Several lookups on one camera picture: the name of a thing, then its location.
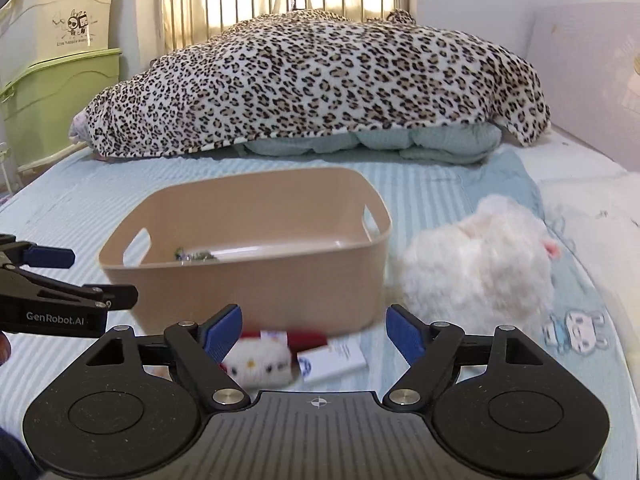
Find small green trinket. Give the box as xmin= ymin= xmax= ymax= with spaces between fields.
xmin=172 ymin=247 xmax=221 ymax=263

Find white blue small box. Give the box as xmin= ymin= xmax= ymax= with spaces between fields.
xmin=296 ymin=335 xmax=368 ymax=387

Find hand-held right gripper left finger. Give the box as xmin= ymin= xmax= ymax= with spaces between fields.
xmin=82 ymin=304 xmax=251 ymax=408

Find cream plastic storage box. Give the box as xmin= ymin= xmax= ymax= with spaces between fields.
xmin=0 ymin=0 xmax=118 ymax=63

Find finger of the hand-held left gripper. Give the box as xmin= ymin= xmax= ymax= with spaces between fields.
xmin=0 ymin=234 xmax=76 ymax=269
xmin=0 ymin=264 xmax=139 ymax=310

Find beige plastic basket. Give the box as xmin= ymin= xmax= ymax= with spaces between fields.
xmin=98 ymin=166 xmax=393 ymax=335

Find blue rabbit print sheet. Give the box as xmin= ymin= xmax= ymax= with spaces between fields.
xmin=465 ymin=150 xmax=631 ymax=366

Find red soft item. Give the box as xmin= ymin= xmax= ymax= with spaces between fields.
xmin=287 ymin=329 xmax=329 ymax=351

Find white fluffy plush toy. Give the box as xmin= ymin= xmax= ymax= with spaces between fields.
xmin=400 ymin=194 xmax=563 ymax=339

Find leopard print blanket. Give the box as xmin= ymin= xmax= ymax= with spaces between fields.
xmin=80 ymin=8 xmax=552 ymax=157

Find small white red plush toy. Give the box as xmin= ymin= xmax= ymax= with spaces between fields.
xmin=220 ymin=330 xmax=301 ymax=389

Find green plastic storage box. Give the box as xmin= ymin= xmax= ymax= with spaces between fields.
xmin=0 ymin=49 xmax=123 ymax=171

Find light blue striped bed mat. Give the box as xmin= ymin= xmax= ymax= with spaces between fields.
xmin=0 ymin=147 xmax=601 ymax=480

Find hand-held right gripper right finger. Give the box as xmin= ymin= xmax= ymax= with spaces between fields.
xmin=382 ymin=304 xmax=551 ymax=408

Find teal quilt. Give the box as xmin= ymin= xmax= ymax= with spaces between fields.
xmin=243 ymin=122 xmax=502 ymax=166

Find white quilted pad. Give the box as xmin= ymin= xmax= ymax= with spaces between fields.
xmin=525 ymin=127 xmax=640 ymax=351

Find pink wall board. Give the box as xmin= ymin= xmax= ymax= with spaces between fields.
xmin=522 ymin=5 xmax=640 ymax=171

